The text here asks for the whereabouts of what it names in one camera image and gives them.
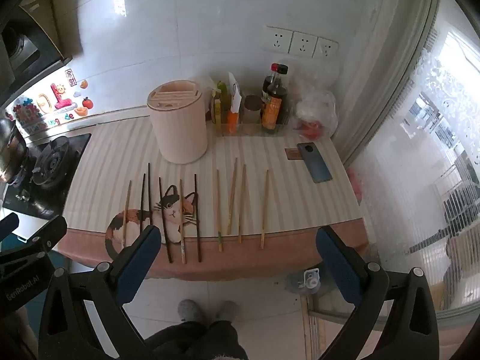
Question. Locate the orange packet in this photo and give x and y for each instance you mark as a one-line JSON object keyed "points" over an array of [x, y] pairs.
{"points": [[232, 122]]}

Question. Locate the orange label sauce bottle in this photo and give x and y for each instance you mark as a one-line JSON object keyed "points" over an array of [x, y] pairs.
{"points": [[273, 112]]}

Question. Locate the colourful wall stickers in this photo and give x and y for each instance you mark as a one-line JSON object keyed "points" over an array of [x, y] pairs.
{"points": [[60, 95]]}

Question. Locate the blue grey smartphone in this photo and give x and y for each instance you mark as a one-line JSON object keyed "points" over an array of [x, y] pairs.
{"points": [[315, 163]]}

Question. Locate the black gas stove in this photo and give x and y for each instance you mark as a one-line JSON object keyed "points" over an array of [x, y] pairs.
{"points": [[52, 161]]}

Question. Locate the grey slipper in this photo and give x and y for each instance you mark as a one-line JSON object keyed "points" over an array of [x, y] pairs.
{"points": [[227, 311], [190, 310]]}

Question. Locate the person's legs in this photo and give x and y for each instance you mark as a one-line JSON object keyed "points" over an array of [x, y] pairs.
{"points": [[195, 341]]}

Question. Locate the red cap dark bottle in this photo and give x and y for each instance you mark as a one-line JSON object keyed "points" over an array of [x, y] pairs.
{"points": [[275, 68]]}

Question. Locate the dark brown chopstick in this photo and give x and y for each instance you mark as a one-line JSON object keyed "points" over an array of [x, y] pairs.
{"points": [[149, 195], [165, 217], [197, 217]]}

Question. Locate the black range hood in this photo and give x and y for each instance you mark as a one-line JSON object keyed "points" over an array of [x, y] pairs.
{"points": [[22, 45]]}

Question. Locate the striped cat print mat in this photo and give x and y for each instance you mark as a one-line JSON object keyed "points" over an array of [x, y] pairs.
{"points": [[285, 202]]}

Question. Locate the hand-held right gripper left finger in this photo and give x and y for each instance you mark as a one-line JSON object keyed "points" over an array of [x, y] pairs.
{"points": [[138, 266]]}

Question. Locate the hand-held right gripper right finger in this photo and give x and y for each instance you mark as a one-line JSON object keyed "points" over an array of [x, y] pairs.
{"points": [[337, 266]]}

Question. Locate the light wooden chopstick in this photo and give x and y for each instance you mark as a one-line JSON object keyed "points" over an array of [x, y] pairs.
{"points": [[218, 210], [126, 213], [182, 221]]}

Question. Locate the clear plastic bag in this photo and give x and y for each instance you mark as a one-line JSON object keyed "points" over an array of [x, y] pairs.
{"points": [[315, 108]]}

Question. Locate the dark lid jar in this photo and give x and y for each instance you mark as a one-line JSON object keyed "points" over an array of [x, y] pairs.
{"points": [[252, 110]]}

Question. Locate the cream round chopstick holder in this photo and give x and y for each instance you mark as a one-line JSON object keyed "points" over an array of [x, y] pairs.
{"points": [[180, 131]]}

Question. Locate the white blue plastic object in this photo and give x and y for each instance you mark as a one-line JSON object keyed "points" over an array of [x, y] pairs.
{"points": [[304, 281]]}

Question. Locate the steel steamer pot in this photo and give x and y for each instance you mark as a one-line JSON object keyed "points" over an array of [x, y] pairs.
{"points": [[11, 150]]}

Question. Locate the small brown card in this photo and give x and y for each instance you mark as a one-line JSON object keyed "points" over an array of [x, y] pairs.
{"points": [[293, 154]]}

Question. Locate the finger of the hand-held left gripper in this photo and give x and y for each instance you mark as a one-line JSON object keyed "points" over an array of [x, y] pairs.
{"points": [[9, 225], [45, 238]]}

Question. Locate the white wall socket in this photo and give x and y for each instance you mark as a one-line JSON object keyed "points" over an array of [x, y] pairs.
{"points": [[326, 48], [303, 45], [278, 40]]}

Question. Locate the glass sliding door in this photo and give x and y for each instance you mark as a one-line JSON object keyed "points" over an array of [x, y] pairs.
{"points": [[412, 157]]}

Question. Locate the green yellow bottle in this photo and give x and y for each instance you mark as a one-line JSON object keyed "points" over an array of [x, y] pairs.
{"points": [[224, 95]]}

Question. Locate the white paper packet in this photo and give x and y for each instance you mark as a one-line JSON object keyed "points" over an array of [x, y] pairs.
{"points": [[235, 93]]}

